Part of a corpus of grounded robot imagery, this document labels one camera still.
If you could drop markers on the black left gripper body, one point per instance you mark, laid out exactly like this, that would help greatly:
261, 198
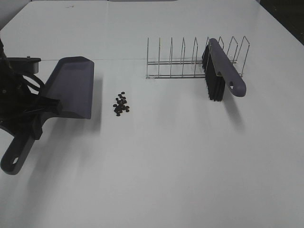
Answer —
30, 118

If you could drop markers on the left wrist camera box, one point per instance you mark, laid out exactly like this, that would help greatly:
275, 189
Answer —
25, 64

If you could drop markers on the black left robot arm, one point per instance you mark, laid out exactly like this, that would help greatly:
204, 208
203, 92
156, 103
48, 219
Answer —
21, 99

